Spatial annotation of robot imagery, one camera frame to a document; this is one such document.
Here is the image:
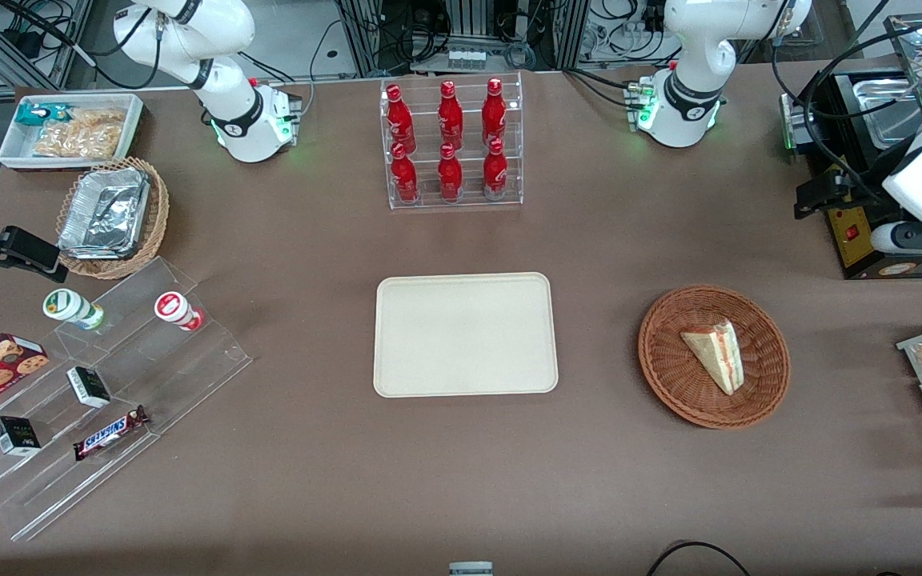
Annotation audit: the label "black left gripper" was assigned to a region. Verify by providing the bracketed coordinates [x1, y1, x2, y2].
[796, 170, 884, 220]

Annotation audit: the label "triangular sandwich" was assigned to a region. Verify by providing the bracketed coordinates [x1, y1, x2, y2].
[680, 318, 746, 397]

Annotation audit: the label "light tan wicker basket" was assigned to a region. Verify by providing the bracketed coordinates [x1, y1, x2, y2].
[55, 156, 171, 281]

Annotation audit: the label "brown round wicker basket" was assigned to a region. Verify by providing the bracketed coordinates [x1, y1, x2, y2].
[638, 285, 792, 430]

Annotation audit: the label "beige plastic serving tray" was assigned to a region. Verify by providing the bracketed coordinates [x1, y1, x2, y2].
[373, 272, 559, 398]

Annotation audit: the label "green lid yogurt cup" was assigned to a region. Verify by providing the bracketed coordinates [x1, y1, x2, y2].
[42, 288, 106, 331]

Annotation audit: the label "black food warmer appliance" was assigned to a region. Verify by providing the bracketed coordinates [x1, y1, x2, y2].
[817, 68, 922, 281]

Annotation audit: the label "grey box green light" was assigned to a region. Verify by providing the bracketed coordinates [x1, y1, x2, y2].
[780, 90, 816, 153]

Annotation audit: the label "stacked aluminium foil trays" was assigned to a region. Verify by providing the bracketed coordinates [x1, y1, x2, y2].
[58, 166, 151, 261]

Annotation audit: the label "stainless steel food pan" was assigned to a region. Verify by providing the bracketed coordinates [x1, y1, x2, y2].
[857, 76, 922, 150]

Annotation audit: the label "white rectangular plastic bin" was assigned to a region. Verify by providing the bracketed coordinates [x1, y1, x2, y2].
[0, 92, 146, 173]

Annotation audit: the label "clear bag of crackers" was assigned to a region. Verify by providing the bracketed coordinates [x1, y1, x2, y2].
[33, 108, 127, 159]

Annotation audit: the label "small black carton box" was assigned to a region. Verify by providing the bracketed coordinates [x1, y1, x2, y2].
[0, 415, 42, 457]
[66, 366, 112, 409]

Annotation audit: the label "red lid yogurt cup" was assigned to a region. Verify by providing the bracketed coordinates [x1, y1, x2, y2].
[154, 291, 206, 333]

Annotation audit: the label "teal snack packet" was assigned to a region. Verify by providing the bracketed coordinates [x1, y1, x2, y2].
[15, 102, 75, 127]

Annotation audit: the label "Snickers chocolate bar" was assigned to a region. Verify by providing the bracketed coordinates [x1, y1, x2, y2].
[73, 405, 150, 462]

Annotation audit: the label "clear acrylic tiered stand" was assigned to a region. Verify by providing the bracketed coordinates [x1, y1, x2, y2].
[0, 256, 254, 543]

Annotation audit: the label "red cola bottle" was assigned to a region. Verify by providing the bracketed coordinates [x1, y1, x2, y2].
[483, 138, 509, 201]
[385, 83, 417, 151]
[482, 77, 507, 145]
[390, 142, 420, 204]
[439, 80, 465, 150]
[438, 142, 464, 204]

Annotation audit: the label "clear acrylic bottle rack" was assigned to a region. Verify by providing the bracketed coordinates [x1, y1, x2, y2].
[379, 72, 524, 210]

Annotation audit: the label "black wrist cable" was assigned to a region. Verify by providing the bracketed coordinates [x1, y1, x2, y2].
[769, 0, 886, 201]

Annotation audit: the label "black cable loop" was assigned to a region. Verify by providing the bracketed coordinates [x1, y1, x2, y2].
[645, 542, 754, 576]

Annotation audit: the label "aluminium frame rack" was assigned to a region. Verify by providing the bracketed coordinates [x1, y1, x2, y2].
[337, 0, 590, 74]

